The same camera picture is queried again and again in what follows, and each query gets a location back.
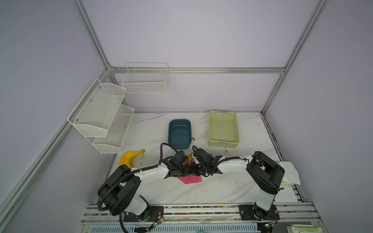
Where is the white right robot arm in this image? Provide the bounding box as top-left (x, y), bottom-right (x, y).
top-left (189, 146), bottom-right (285, 220)

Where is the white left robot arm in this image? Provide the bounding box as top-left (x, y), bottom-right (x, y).
top-left (97, 150), bottom-right (189, 216)

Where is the white mesh shelf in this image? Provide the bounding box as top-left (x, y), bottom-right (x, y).
top-left (67, 80), bottom-right (126, 137)
top-left (93, 104), bottom-right (135, 154)

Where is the yellow banana bunch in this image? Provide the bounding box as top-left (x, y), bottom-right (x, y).
top-left (119, 150), bottom-right (145, 168)

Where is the white mesh lower shelf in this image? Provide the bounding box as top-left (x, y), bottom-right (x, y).
top-left (93, 104), bottom-right (135, 154)

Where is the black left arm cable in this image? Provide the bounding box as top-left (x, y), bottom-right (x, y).
top-left (97, 142), bottom-right (178, 233)

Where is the dark teal plastic bin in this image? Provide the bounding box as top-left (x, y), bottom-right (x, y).
top-left (168, 119), bottom-right (192, 150)

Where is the aluminium frame post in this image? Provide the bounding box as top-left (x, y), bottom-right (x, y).
top-left (261, 0), bottom-right (329, 115)

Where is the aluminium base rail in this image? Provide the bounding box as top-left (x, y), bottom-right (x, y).
top-left (77, 202), bottom-right (328, 233)

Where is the white wire wall basket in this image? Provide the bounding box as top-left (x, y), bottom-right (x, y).
top-left (121, 63), bottom-right (169, 94)

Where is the pink paper napkin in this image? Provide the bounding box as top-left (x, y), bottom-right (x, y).
top-left (178, 152), bottom-right (202, 184)

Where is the light green perforated basket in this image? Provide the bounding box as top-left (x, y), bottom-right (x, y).
top-left (208, 110), bottom-right (240, 148)

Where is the colourful tissue pack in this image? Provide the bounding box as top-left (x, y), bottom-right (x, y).
top-left (277, 161), bottom-right (301, 185)

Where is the white mesh upper shelf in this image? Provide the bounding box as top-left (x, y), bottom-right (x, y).
top-left (67, 80), bottom-right (126, 137)

